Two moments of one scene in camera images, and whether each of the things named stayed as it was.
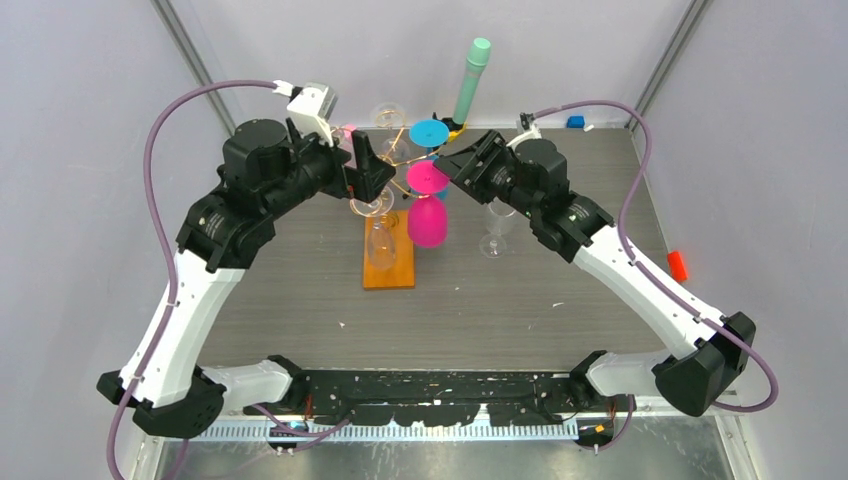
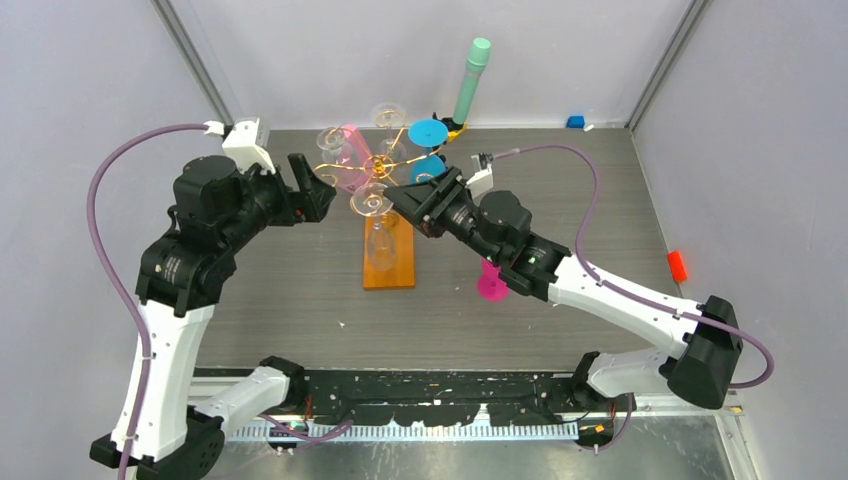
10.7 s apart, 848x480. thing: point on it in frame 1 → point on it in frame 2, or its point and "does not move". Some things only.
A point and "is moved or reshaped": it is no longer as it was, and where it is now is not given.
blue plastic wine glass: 430,133 does not move
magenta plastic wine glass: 428,215 is moved or reshaped
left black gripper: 362,182 → 294,207
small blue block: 575,121 does not move
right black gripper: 460,167 → 426,204
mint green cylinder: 475,63 does not move
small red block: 677,267 does not move
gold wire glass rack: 383,200 does not move
